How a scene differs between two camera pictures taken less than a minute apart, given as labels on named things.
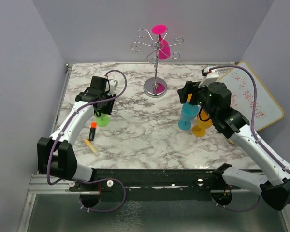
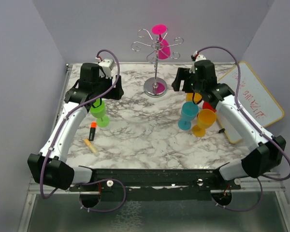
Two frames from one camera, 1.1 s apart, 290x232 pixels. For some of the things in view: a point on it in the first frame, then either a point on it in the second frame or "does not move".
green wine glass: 103,120 does not move
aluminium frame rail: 37,183 does not move
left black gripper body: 107,107 -> 103,85
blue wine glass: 189,112 does not move
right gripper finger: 186,94 -> 182,74
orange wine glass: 204,122 does not move
